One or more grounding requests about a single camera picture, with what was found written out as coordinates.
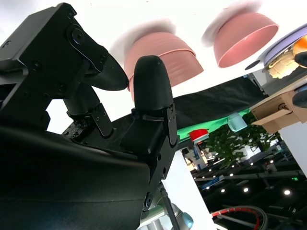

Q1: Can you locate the black thin pole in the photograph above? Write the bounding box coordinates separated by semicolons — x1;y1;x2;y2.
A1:
159;184;180;230

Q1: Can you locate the purple round plate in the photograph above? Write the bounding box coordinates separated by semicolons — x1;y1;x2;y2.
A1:
262;23;307;72

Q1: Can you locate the green cloth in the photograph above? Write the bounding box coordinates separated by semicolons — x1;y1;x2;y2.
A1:
177;109;250;142

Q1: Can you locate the brown cardboard box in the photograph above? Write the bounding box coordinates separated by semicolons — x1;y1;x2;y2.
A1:
249;90;307;135

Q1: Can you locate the orange round fruit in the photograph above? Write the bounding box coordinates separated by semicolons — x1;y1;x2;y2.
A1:
293;35;307;56

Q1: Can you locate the teal cup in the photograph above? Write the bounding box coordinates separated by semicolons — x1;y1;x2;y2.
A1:
227;113;248;133

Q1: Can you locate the red bowl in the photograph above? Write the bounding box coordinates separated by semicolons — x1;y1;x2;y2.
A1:
189;128;209;144

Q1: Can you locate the red white hoop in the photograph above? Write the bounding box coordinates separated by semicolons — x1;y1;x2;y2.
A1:
211;206;269;230

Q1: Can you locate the green leafy plant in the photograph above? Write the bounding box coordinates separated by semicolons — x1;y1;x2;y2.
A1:
206;112;274;171

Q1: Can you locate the beige food piece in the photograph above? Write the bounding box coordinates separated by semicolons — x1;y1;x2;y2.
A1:
268;51;300;79

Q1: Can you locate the black cloth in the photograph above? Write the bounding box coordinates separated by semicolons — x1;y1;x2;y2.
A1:
109;76;270;144

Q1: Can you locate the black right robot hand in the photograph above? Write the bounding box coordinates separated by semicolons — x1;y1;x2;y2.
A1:
0;2;180;230

